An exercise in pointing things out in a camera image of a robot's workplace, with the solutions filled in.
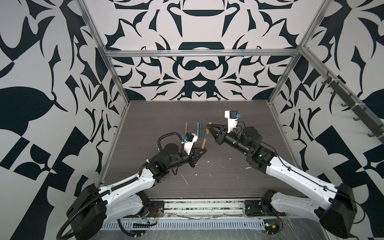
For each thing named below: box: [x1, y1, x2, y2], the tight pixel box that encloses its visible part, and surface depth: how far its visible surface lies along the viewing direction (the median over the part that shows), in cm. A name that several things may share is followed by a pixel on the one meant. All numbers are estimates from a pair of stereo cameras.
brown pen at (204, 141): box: [201, 133, 208, 149], surface depth 71 cm
